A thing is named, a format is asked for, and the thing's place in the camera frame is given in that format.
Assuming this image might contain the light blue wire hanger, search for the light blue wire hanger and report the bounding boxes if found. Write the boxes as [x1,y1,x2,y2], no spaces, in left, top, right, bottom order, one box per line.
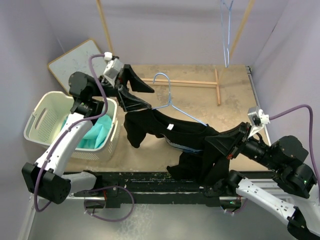
[219,0,234,68]

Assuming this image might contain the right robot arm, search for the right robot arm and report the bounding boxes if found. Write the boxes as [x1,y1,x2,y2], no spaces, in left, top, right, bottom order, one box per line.
[205,122,320,240]

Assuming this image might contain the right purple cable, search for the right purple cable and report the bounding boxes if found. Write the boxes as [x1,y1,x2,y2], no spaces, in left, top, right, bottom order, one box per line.
[219,103,320,217]

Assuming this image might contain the purple cable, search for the purple cable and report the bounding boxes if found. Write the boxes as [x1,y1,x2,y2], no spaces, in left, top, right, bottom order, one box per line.
[219,103,320,217]
[33,53,136,223]

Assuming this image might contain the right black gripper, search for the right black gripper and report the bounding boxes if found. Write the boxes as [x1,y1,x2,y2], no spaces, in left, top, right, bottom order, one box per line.
[203,119,280,169]

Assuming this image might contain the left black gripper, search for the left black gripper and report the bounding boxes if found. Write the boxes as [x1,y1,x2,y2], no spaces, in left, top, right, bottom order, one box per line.
[91,64,155,112]

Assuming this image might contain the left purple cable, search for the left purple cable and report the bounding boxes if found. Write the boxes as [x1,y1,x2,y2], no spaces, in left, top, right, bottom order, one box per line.
[33,53,136,223]

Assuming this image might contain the blue hanger with black shirt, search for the blue hanger with black shirt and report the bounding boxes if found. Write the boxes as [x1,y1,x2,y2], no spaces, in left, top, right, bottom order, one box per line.
[152,72,207,126]

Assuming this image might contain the teal t shirt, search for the teal t shirt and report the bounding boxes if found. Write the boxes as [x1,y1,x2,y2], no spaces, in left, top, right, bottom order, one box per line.
[59,113,113,150]

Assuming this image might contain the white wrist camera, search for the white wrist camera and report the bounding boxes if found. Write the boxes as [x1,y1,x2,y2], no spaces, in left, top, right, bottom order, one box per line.
[103,52,124,87]
[247,106,270,138]

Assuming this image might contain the wooden clothes rack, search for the wooden clothes rack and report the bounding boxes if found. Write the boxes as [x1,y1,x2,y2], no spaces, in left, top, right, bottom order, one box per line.
[95,0,256,106]

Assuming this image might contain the black t shirt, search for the black t shirt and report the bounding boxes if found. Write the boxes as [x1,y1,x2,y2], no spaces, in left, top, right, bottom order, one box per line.
[124,109,230,186]

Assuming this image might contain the cream plastic laundry basket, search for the cream plastic laundry basket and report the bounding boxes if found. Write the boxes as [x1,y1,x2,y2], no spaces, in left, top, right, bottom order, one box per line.
[23,91,121,161]

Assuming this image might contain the small framed whiteboard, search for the small framed whiteboard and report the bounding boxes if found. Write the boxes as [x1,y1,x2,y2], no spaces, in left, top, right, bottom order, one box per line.
[47,39,101,94]

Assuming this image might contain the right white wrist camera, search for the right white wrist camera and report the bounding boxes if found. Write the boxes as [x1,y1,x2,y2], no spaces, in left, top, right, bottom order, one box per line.
[247,106,270,138]

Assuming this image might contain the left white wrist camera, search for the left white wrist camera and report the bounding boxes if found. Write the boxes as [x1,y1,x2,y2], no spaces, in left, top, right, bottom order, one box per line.
[103,52,124,87]

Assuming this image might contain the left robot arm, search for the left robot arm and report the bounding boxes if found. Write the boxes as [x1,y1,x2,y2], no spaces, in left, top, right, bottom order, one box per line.
[21,64,154,204]

